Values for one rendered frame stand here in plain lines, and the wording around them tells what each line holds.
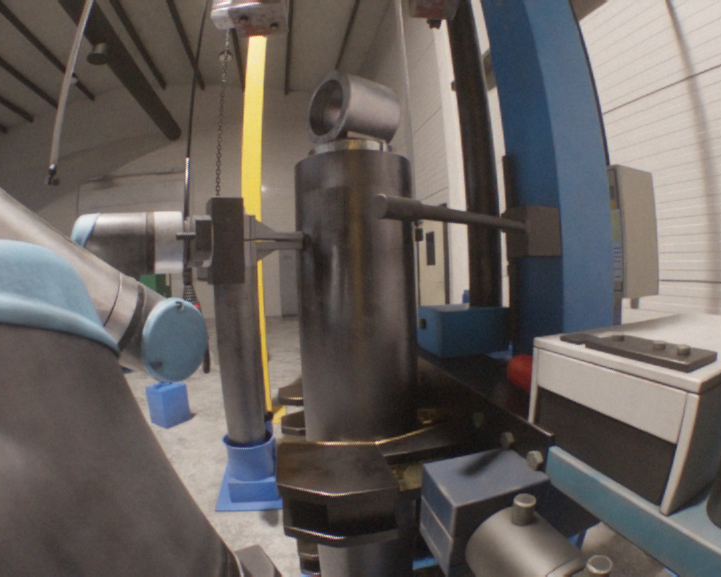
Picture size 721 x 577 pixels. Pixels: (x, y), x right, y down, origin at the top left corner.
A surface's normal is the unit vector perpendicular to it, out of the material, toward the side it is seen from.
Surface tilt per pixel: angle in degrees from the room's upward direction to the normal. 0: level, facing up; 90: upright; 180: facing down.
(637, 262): 90
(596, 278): 90
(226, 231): 90
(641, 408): 90
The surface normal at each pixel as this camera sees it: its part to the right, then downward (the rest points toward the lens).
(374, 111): 0.60, 0.36
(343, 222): -0.16, 0.05
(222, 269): 0.55, 0.03
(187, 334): 0.91, 0.04
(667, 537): -0.98, 0.04
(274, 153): 0.20, 0.04
